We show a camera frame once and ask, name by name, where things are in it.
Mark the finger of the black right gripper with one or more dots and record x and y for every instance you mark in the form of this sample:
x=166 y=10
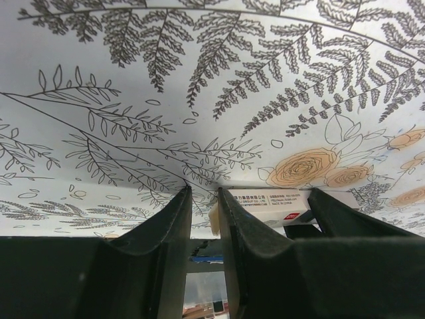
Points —
x=337 y=219

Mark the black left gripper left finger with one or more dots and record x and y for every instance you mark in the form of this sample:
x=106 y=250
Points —
x=140 y=274

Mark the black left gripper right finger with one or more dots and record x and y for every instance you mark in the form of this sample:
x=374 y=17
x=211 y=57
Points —
x=306 y=274

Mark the small staple box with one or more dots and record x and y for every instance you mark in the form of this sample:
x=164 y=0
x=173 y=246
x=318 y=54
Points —
x=276 y=208

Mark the floral patterned table mat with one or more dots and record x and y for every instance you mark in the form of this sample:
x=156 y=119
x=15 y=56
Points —
x=109 y=108

